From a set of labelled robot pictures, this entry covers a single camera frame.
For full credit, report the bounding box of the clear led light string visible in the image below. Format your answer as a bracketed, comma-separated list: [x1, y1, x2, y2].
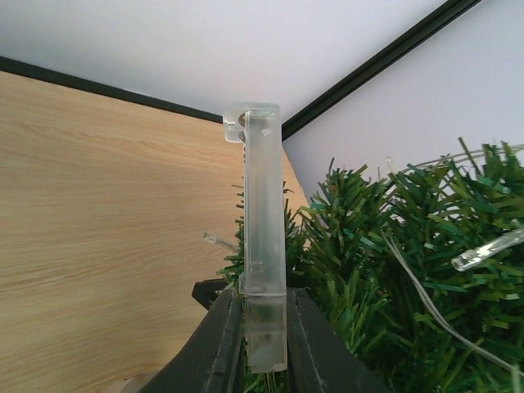
[202, 100, 524, 393]

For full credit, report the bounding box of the small green christmas tree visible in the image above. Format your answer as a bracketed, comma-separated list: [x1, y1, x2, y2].
[215, 137, 524, 393]

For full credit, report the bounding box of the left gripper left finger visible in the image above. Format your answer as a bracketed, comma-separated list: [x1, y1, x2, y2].
[141, 280, 243, 393]

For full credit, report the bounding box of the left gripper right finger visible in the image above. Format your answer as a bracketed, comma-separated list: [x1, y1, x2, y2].
[287, 288, 389, 393]

